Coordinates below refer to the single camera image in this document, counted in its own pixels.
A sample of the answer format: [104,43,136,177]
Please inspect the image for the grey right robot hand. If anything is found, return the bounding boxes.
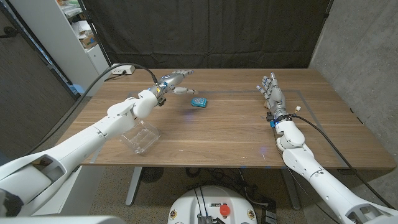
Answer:
[256,72,289,121]

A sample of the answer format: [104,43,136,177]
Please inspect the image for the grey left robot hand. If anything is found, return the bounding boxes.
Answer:
[151,70,199,99]

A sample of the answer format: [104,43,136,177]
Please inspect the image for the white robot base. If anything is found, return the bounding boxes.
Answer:
[167,185,258,224]

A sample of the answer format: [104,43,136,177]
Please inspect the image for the clear plastic clamshell container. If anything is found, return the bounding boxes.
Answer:
[119,119,162,156]

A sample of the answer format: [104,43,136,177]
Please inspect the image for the white power strip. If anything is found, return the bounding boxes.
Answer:
[110,63,136,75]

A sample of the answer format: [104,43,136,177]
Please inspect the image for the black curtain backdrop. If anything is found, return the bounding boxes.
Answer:
[81,0,334,70]

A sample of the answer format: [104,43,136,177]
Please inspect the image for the cardboard box with blue tape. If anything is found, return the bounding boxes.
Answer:
[79,32,98,49]

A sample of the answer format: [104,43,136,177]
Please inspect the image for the grey table leg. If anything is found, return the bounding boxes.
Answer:
[280,169,302,211]
[125,167,144,207]

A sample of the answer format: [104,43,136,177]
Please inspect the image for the white shelf cabinet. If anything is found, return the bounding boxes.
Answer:
[9,0,112,97]

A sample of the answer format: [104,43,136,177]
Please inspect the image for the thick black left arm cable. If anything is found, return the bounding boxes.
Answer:
[24,63,160,156]

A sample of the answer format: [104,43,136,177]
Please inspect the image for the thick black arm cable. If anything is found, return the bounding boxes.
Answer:
[293,114,395,210]
[24,63,160,156]

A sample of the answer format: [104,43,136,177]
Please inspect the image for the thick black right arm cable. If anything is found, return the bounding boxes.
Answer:
[293,114,395,210]

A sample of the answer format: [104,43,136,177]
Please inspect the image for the black door handle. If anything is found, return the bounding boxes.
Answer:
[0,26,19,39]

